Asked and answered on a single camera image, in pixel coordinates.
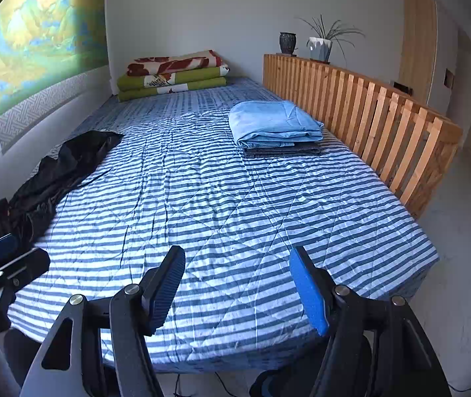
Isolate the green red folded blanket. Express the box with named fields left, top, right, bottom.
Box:
left=117, top=49, right=230, bottom=101

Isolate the wall hanging landscape scroll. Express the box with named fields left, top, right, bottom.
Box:
left=0, top=0, right=110, bottom=151

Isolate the white pot spider plant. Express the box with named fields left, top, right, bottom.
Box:
left=297, top=15, right=365, bottom=64

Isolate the wooden wardrobe cabinet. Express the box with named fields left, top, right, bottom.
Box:
left=398, top=0, right=458, bottom=114

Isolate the light blue denim garment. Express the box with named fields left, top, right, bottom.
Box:
left=228, top=101, right=323, bottom=149

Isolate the grey folded garment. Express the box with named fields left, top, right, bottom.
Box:
left=243, top=143, right=321, bottom=158

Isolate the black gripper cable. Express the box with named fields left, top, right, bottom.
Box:
left=171, top=371, right=254, bottom=397

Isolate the dark ceramic vase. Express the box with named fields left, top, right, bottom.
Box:
left=278, top=31, right=297, bottom=56

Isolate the blue striped bed sheet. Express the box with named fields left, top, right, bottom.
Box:
left=9, top=79, right=438, bottom=373

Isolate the black clothes pile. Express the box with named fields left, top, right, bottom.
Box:
left=0, top=130, right=123, bottom=247

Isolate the wooden slatted bed rail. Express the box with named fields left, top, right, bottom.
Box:
left=262, top=54, right=462, bottom=218

